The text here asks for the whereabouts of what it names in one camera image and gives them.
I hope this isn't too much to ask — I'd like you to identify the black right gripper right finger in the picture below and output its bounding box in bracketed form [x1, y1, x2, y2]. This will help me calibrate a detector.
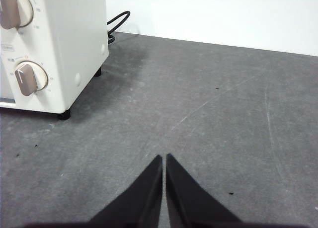
[165, 153, 242, 224]

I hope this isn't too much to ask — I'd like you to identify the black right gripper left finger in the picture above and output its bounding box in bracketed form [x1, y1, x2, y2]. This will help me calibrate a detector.
[89, 154, 163, 225]

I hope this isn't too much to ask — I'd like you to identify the small tan oven knob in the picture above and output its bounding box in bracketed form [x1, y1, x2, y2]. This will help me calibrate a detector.
[14, 61, 49, 97]

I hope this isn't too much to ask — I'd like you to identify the cream white toaster oven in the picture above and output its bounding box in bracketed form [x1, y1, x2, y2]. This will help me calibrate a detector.
[0, 0, 110, 121]

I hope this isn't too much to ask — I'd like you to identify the large tan oven knob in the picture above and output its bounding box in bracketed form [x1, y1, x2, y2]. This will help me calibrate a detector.
[0, 0, 34, 31]

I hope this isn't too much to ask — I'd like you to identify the black oven power cable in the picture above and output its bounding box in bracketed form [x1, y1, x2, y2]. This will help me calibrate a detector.
[106, 10, 131, 44]

